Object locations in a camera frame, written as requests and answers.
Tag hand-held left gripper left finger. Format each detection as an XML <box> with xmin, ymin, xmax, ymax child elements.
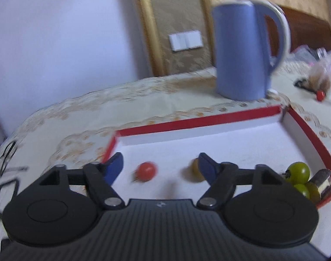
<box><xmin>38</xmin><ymin>152</ymin><xmax>125</xmax><ymax>211</ymax></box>

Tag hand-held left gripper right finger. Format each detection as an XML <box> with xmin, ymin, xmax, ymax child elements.
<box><xmin>196</xmin><ymin>153</ymin><xmax>287</xmax><ymax>210</ymax></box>

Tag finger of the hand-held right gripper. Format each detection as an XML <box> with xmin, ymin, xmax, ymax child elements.
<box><xmin>309</xmin><ymin>169</ymin><xmax>331</xmax><ymax>197</ymax></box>

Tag brown longan fruit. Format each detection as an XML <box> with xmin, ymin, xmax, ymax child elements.
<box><xmin>192</xmin><ymin>158</ymin><xmax>207</xmax><ymax>182</ymax></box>

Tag small green fruit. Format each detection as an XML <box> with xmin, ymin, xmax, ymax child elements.
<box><xmin>306</xmin><ymin>183</ymin><xmax>321</xmax><ymax>204</ymax></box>

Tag red cherry tomato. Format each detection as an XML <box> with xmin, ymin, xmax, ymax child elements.
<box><xmin>133</xmin><ymin>162</ymin><xmax>158</xmax><ymax>182</ymax></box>

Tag red cardboard box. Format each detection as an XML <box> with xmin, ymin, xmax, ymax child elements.
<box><xmin>102</xmin><ymin>105</ymin><xmax>331</xmax><ymax>210</ymax></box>

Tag small black item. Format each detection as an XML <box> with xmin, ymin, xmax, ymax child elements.
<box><xmin>294</xmin><ymin>78</ymin><xmax>318</xmax><ymax>91</ymax></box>

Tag clear plastic bag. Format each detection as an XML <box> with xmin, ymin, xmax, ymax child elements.
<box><xmin>308</xmin><ymin>48</ymin><xmax>331</xmax><ymax>94</ymax></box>

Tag black eyeglasses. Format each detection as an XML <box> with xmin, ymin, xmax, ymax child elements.
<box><xmin>0</xmin><ymin>141</ymin><xmax>29</xmax><ymax>176</ymax></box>

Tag blue electric kettle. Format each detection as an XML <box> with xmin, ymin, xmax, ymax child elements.
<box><xmin>212</xmin><ymin>0</ymin><xmax>291</xmax><ymax>102</ymax></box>

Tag wooden headboard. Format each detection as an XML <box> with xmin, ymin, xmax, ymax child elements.
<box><xmin>266</xmin><ymin>5</ymin><xmax>331</xmax><ymax>58</ymax></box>

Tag white light switch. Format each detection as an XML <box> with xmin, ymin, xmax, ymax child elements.
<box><xmin>168</xmin><ymin>30</ymin><xmax>204</xmax><ymax>52</ymax></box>

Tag gold framed wall panel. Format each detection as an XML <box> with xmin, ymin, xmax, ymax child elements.
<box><xmin>131</xmin><ymin>0</ymin><xmax>218</xmax><ymax>77</ymax></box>

